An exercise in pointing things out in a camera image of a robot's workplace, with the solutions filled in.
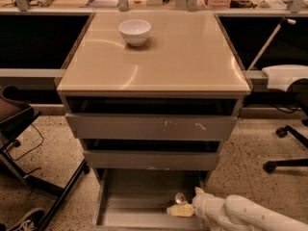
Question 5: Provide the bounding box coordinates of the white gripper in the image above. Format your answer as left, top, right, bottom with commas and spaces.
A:
167, 187, 225, 220

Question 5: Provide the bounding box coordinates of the orange soda can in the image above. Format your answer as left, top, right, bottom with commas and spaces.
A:
173, 192, 187, 205

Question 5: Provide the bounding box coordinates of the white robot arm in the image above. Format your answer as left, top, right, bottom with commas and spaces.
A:
167, 187, 308, 231

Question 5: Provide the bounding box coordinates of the grey bottom drawer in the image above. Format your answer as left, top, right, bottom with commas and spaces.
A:
92, 169, 207, 231

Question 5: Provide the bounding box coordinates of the grey drawer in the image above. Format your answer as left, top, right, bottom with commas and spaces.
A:
66, 97, 237, 141
92, 169, 207, 231
84, 139, 219, 170

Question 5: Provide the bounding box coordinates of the grey middle drawer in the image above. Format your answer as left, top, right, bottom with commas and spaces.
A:
84, 139, 219, 170

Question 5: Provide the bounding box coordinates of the grey drawer cabinet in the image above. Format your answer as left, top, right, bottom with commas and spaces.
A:
54, 11, 254, 231

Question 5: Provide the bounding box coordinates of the grey top drawer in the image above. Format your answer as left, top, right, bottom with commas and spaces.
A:
66, 97, 237, 141

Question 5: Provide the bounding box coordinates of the black office chair base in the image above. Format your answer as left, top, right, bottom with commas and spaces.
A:
262, 90, 308, 174

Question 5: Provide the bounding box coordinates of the white chair seat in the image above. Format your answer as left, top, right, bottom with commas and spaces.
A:
262, 64, 308, 91

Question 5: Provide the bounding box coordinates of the black sneaker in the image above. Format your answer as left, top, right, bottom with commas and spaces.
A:
8, 208, 44, 231

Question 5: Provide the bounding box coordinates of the white ceramic bowl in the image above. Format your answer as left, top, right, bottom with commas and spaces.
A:
118, 19, 151, 46

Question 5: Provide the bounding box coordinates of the white stick with tip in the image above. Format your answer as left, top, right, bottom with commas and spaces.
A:
247, 17, 296, 70

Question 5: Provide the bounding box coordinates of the black floor cable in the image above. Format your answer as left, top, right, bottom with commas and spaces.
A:
2, 122, 45, 163

